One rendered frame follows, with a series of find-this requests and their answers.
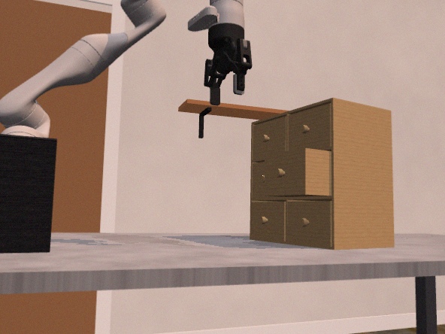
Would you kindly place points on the brown wooden drawer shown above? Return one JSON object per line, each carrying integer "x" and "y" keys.
{"x": 302, "y": 172}
{"x": 268, "y": 220}
{"x": 309, "y": 223}
{"x": 310, "y": 128}
{"x": 269, "y": 138}
{"x": 259, "y": 181}

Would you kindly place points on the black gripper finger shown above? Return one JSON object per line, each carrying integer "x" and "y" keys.
{"x": 210, "y": 70}
{"x": 240, "y": 67}

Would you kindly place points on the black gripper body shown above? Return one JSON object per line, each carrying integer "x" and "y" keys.
{"x": 223, "y": 37}

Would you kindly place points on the brown wooden chest of drawers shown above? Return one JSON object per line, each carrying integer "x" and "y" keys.
{"x": 362, "y": 209}

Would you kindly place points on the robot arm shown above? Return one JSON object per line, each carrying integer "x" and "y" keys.
{"x": 92, "y": 54}

